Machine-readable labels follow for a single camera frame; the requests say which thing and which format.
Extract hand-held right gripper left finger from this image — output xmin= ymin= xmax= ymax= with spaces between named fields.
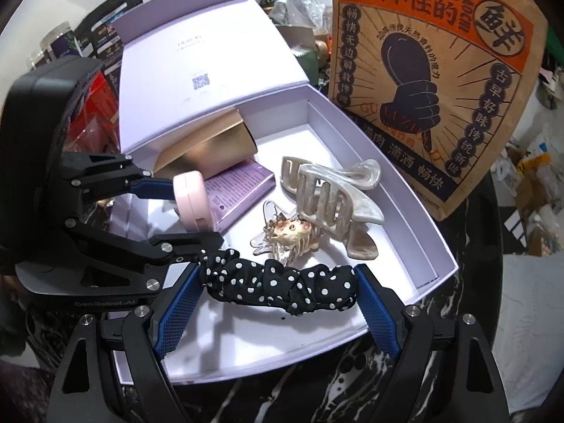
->
xmin=49 ymin=262 xmax=206 ymax=423

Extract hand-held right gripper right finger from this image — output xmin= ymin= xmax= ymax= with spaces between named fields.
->
xmin=355 ymin=263 xmax=507 ymax=423

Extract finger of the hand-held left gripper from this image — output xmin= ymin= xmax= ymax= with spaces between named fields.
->
xmin=15 ymin=220 xmax=226 ymax=313
xmin=61 ymin=152 xmax=178 ymax=207

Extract pink round compact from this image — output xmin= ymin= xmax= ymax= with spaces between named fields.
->
xmin=173 ymin=171 xmax=219 ymax=233

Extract rose gold box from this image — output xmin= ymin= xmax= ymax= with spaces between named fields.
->
xmin=152 ymin=108 xmax=258 ymax=181

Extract small purple box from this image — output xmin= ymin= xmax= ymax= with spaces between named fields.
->
xmin=205 ymin=161 xmax=276 ymax=234

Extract black polka dot scrunchie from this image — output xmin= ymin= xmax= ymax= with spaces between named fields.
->
xmin=196 ymin=249 xmax=360 ymax=318

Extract amber star hair clip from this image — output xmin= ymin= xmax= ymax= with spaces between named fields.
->
xmin=250 ymin=200 xmax=327 ymax=267

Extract beige hair claw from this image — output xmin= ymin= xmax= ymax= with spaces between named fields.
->
xmin=277 ymin=155 xmax=309 ymax=197

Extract pearl white hair claw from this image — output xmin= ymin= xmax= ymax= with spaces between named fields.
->
xmin=294 ymin=159 xmax=384 ymax=258

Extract lavender gift box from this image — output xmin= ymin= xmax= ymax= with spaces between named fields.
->
xmin=106 ymin=0 xmax=459 ymax=388

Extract red container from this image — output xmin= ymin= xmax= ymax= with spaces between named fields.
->
xmin=66 ymin=70 xmax=122 ymax=151

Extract dark jar white lid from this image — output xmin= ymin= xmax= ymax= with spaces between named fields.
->
xmin=26 ymin=20 xmax=78 ymax=69

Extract white cloth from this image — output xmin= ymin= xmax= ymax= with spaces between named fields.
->
xmin=502 ymin=253 xmax=564 ymax=388

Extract black printed snack bag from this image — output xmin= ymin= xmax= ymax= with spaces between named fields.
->
xmin=73 ymin=0 xmax=144 ymax=60

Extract pile of packaging clutter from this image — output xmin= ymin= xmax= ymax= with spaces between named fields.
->
xmin=498 ymin=128 xmax=564 ymax=256

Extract dark green box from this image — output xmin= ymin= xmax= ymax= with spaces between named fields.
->
xmin=297 ymin=46 xmax=329 ymax=91

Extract printed brown paper bag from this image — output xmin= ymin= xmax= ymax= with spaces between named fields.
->
xmin=326 ymin=0 xmax=549 ymax=223

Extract crumpled clear plastic bag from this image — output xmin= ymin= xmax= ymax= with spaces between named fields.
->
xmin=264 ymin=0 xmax=336 ymax=27

